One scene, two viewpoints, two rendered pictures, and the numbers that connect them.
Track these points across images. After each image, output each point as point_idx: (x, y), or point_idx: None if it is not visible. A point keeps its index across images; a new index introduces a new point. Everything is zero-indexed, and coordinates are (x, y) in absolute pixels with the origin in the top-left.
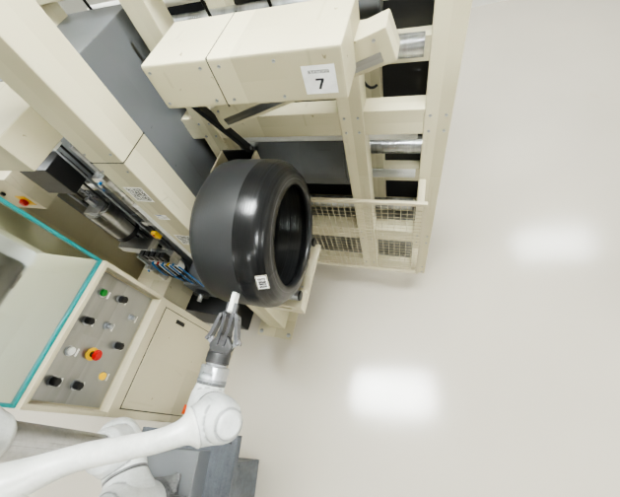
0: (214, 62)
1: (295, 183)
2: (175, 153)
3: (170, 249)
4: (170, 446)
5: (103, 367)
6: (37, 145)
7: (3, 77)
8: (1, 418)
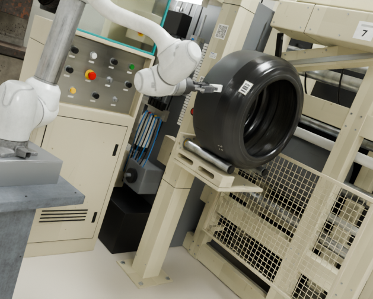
0: (317, 6)
1: (297, 102)
2: None
3: (158, 122)
4: (159, 31)
5: (78, 89)
6: None
7: None
8: None
